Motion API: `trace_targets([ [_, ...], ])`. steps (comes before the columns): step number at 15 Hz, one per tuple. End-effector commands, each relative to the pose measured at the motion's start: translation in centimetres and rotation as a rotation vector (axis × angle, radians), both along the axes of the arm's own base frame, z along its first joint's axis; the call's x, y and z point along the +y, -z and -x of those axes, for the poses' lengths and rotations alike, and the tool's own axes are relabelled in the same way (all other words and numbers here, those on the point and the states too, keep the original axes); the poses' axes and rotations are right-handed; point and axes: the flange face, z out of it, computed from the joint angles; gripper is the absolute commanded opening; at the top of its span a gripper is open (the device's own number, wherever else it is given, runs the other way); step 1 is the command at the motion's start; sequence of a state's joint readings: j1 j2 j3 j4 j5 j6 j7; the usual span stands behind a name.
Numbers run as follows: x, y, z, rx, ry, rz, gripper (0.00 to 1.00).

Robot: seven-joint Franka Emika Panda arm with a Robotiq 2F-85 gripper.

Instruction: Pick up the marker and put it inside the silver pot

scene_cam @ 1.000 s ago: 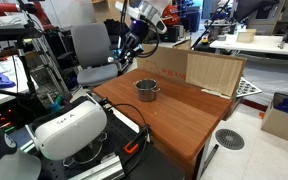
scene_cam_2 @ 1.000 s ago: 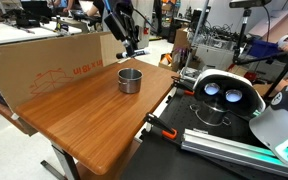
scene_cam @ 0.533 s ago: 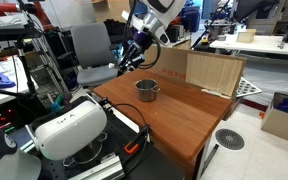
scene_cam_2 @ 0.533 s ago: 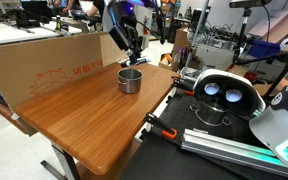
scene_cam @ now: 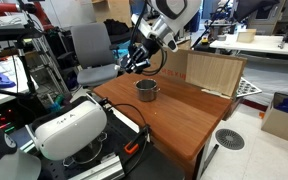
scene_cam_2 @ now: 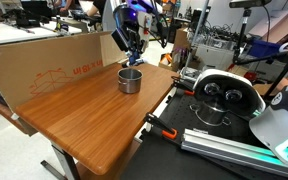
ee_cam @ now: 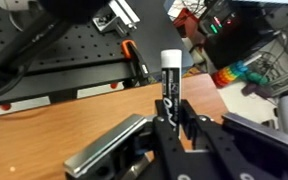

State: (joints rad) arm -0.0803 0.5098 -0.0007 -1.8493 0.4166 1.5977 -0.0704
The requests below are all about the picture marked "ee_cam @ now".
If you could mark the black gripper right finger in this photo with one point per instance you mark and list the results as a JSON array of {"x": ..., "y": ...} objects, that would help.
[{"x": 237, "y": 146}]

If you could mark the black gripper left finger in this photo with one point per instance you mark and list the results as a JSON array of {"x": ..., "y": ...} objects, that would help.
[{"x": 107, "y": 143}]

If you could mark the black white marker pen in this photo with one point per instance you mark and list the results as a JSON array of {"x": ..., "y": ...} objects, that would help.
[{"x": 171, "y": 76}]

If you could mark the purple plastic toy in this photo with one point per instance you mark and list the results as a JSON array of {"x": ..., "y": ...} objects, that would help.
[{"x": 250, "y": 90}]

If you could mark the green plastic toy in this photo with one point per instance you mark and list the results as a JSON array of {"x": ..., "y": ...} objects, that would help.
[{"x": 257, "y": 79}]

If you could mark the rainbow stacking toy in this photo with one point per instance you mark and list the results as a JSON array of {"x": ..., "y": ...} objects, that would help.
[{"x": 227, "y": 75}]

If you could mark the metal shelf rack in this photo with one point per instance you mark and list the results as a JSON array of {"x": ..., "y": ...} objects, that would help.
[{"x": 284, "y": 80}]

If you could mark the purple yellow packet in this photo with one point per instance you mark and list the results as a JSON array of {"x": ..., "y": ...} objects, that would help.
[{"x": 192, "y": 71}]

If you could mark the black orange bar clamp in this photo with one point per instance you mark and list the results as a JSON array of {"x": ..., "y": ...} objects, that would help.
[{"x": 128, "y": 46}]

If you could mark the black optical breadboard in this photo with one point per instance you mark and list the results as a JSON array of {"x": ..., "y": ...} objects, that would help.
[{"x": 84, "y": 46}]

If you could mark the black controller box with lights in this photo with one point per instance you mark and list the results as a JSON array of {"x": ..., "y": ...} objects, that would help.
[{"x": 230, "y": 40}]

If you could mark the aluminium extrusion rail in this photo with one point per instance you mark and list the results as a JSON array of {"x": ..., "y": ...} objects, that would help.
[{"x": 117, "y": 16}]

